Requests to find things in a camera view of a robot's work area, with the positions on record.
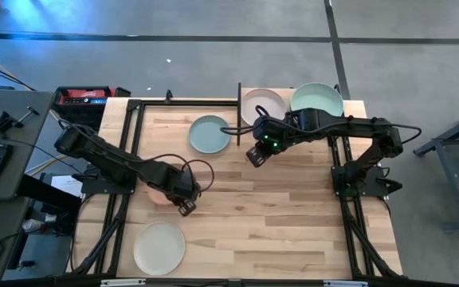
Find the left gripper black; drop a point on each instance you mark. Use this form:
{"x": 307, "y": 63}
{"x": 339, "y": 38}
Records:
{"x": 179, "y": 185}

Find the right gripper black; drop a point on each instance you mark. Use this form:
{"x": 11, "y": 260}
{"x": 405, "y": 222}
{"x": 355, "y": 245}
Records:
{"x": 271, "y": 133}

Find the salmon orange plate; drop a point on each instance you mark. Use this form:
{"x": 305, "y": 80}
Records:
{"x": 155, "y": 198}

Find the taupe plate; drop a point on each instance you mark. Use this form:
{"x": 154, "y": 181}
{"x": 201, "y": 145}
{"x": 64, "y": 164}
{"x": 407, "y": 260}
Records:
{"x": 263, "y": 104}

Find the blue-grey plate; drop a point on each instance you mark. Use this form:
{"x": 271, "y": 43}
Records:
{"x": 207, "y": 135}

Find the mint green plate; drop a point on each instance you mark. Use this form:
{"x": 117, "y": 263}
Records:
{"x": 317, "y": 97}

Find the cream plate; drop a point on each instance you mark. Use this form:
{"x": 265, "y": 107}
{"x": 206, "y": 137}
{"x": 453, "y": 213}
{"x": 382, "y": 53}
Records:
{"x": 159, "y": 248}

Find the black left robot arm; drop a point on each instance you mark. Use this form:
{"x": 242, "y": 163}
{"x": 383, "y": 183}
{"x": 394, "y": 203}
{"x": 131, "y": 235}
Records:
{"x": 106, "y": 155}

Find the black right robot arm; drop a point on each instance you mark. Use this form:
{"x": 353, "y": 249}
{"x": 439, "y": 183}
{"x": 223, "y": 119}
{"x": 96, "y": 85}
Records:
{"x": 373, "y": 127}

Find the white paper sheet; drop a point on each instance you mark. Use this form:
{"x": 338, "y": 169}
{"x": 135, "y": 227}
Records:
{"x": 64, "y": 185}

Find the red and black tool case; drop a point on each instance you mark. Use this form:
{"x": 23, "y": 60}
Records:
{"x": 84, "y": 95}

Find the power strip with plugs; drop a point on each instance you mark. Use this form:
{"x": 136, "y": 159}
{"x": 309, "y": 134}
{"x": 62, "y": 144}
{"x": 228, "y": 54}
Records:
{"x": 34, "y": 225}

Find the dark grey desk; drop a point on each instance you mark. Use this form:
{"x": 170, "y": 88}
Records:
{"x": 38, "y": 131}

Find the black clamp tool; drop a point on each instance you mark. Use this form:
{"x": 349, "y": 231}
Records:
{"x": 6, "y": 123}

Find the grey metal stand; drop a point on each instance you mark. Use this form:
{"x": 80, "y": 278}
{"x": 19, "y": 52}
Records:
{"x": 452, "y": 181}

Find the black aluminium table frame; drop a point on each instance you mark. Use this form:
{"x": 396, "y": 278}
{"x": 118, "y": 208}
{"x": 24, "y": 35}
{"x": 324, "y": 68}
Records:
{"x": 189, "y": 103}

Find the silver metal bracket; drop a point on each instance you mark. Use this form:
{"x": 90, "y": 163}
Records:
{"x": 122, "y": 283}
{"x": 345, "y": 284}

